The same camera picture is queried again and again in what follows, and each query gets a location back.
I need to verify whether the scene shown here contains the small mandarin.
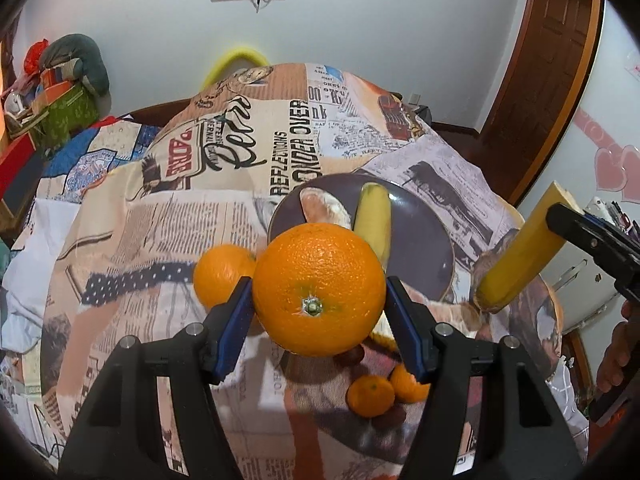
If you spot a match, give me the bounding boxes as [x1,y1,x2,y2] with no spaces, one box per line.
[389,363,432,405]
[346,374,396,419]

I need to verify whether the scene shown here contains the grey plate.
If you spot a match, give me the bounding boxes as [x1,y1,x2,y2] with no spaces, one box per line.
[266,173,456,307]

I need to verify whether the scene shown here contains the blue patchwork quilt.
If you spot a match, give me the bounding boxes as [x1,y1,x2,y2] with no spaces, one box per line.
[0,114,167,466]

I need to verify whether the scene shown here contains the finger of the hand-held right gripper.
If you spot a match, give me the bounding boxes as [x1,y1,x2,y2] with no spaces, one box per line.
[545,203,640,304]

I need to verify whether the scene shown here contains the yellow foam ring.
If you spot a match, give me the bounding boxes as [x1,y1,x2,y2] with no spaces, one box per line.
[201,44,274,89]

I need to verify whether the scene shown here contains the long yellow banana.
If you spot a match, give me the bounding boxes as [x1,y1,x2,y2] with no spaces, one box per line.
[473,181,586,314]

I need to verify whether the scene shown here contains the green patterned bag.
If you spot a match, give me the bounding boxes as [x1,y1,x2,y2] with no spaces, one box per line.
[34,82,100,147]

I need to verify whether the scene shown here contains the newspaper print tablecloth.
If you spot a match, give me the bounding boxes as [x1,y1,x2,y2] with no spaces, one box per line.
[39,62,592,480]

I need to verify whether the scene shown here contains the short yellow banana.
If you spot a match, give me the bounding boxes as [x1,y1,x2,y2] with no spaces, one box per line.
[353,182,393,267]

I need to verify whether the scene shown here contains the pink heart wall stickers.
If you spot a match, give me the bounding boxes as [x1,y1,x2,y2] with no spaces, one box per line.
[574,106,640,195]

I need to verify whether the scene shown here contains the orange peel piece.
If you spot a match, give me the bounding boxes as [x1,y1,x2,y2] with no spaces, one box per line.
[369,310,401,352]

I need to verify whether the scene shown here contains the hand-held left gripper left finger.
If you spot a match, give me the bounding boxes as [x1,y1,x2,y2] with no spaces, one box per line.
[59,276,257,480]

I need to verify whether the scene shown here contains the medium orange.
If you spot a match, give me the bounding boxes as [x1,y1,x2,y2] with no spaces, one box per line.
[192,244,259,314]

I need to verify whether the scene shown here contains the brown wooden door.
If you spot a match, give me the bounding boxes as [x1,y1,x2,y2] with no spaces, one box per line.
[479,0,607,207]

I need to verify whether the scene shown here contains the person's right hand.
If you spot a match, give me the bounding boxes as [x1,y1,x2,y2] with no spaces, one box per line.
[594,299,640,395]

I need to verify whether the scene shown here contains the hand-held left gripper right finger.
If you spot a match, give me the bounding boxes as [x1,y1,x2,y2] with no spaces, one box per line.
[384,275,585,480]

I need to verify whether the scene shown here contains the large orange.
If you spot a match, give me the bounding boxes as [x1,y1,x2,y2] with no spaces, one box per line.
[251,223,388,359]

